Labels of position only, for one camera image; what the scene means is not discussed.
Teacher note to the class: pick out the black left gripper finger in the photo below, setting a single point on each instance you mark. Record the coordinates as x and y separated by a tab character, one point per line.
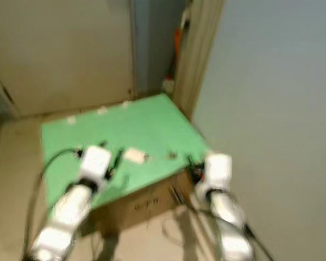
117	163

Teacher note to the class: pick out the white key tag with keys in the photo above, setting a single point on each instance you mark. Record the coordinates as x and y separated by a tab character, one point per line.
135	155

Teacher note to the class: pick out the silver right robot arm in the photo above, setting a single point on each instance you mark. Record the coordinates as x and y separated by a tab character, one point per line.
231	217

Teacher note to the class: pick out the small metal keys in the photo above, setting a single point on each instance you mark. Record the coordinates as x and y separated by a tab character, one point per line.
171	156

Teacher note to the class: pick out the green sheet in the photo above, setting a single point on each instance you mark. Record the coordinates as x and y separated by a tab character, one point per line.
130	128

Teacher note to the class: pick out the white tape on sheet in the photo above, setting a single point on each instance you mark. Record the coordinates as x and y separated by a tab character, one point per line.
71	119
126	103
101	110

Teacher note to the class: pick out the small white object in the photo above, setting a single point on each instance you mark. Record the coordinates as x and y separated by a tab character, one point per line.
167	85

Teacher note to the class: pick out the beige door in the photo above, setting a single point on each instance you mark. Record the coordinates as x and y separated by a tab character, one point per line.
60	54

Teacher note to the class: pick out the orange object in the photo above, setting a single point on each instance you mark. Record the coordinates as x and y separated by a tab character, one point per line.
177	43

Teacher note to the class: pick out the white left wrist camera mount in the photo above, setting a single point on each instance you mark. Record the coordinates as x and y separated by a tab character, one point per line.
95	163

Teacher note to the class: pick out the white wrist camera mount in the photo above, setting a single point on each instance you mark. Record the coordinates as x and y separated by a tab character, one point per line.
218	171
95	163

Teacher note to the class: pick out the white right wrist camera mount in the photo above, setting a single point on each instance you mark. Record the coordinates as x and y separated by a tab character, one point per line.
218	171

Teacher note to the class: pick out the beige door frame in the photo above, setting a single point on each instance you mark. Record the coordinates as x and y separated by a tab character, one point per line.
201	54

